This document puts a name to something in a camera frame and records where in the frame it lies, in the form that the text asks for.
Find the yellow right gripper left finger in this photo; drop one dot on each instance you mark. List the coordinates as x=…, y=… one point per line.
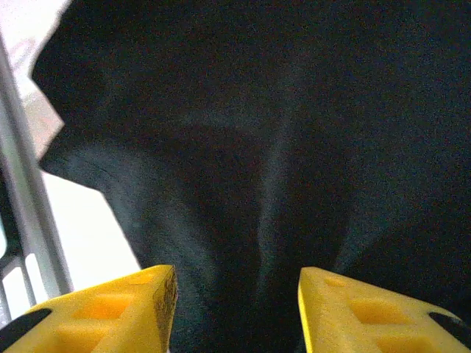
x=103, y=320

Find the aluminium front frame rails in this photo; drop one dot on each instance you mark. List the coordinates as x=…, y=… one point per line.
x=25, y=184

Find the black t-shirt with rose print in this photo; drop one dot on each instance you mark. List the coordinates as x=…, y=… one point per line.
x=257, y=128

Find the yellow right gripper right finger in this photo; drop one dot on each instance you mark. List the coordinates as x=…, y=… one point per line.
x=368, y=323

